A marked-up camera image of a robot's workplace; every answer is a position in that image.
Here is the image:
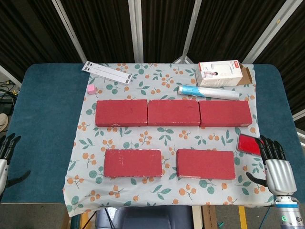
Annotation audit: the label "red brick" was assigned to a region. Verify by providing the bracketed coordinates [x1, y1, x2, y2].
[94, 99, 148, 127]
[198, 100, 253, 128]
[103, 148, 163, 178]
[176, 148, 236, 180]
[147, 99, 201, 127]

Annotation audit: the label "blue felt table cover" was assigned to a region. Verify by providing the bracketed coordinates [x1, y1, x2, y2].
[0, 63, 302, 205]

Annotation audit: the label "tangled floor cables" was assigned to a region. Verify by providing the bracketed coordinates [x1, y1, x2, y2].
[0, 78, 20, 97]

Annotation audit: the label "red ink pad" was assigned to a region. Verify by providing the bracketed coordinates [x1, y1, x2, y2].
[236, 133, 265, 157]

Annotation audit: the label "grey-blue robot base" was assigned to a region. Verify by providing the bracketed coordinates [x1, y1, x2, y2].
[96, 206, 193, 229]

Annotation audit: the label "white product box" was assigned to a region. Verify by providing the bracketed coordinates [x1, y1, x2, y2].
[195, 60, 254, 87]

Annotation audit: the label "floral print tablecloth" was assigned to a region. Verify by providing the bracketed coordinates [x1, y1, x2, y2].
[62, 62, 275, 218]

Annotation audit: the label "white blue rolled tube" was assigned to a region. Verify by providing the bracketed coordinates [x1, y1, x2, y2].
[178, 85, 240, 100]

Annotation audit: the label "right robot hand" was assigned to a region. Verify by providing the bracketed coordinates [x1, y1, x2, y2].
[246, 135, 297, 197]

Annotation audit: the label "white flat strip box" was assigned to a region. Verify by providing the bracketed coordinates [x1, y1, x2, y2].
[84, 61, 133, 81]
[81, 66, 131, 85]

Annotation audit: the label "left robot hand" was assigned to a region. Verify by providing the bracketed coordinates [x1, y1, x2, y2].
[0, 133, 31, 196]

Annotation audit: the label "beige round object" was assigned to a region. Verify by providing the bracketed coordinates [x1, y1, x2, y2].
[0, 113, 10, 132]

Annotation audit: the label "white metal frame post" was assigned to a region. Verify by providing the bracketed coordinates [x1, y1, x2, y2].
[128, 0, 144, 64]
[173, 0, 203, 64]
[51, 0, 87, 63]
[242, 0, 294, 64]

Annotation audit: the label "dark brown pleated curtain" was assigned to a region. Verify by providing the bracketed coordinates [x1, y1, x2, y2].
[0, 0, 305, 115]

